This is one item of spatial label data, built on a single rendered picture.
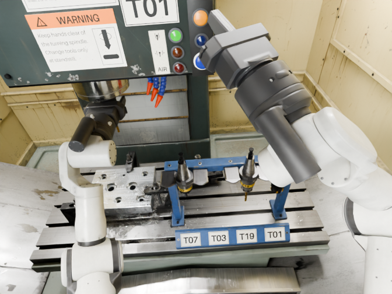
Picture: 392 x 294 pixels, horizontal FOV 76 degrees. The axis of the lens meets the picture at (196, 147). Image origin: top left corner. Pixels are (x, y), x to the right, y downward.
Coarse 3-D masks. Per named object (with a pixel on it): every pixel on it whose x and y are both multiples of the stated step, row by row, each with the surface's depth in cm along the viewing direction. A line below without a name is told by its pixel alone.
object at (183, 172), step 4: (184, 160) 81; (180, 164) 79; (184, 164) 80; (180, 168) 80; (184, 168) 80; (180, 172) 81; (184, 172) 81; (188, 172) 83; (180, 176) 82; (184, 176) 82; (188, 176) 83; (184, 180) 83
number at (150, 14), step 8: (144, 0) 43; (152, 0) 43; (160, 0) 43; (168, 0) 43; (144, 8) 44; (152, 8) 44; (160, 8) 44; (168, 8) 44; (144, 16) 45; (152, 16) 45; (160, 16) 45; (168, 16) 45
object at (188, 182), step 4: (176, 172) 86; (176, 176) 85; (192, 176) 84; (176, 180) 83; (180, 180) 83; (188, 180) 83; (176, 184) 85; (180, 184) 83; (184, 184) 84; (188, 184) 84
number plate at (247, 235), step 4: (236, 232) 98; (240, 232) 98; (244, 232) 98; (248, 232) 98; (252, 232) 98; (256, 232) 98; (240, 236) 98; (244, 236) 98; (248, 236) 98; (252, 236) 98; (256, 236) 98; (240, 240) 98; (244, 240) 98; (248, 240) 98; (252, 240) 98; (256, 240) 98
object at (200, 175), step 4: (192, 172) 87; (196, 172) 87; (200, 172) 87; (204, 172) 87; (196, 176) 85; (200, 176) 85; (204, 176) 85; (192, 180) 84; (196, 180) 84; (200, 180) 84; (204, 180) 84; (200, 184) 83
